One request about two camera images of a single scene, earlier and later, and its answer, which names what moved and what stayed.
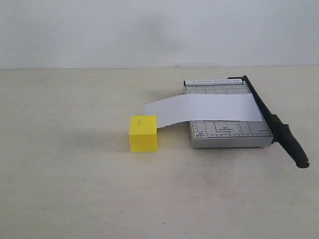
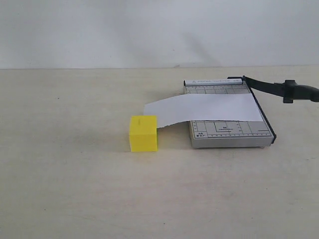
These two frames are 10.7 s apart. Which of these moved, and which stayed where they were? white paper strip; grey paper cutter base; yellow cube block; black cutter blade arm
Moved: black cutter blade arm
Stayed: yellow cube block; grey paper cutter base; white paper strip
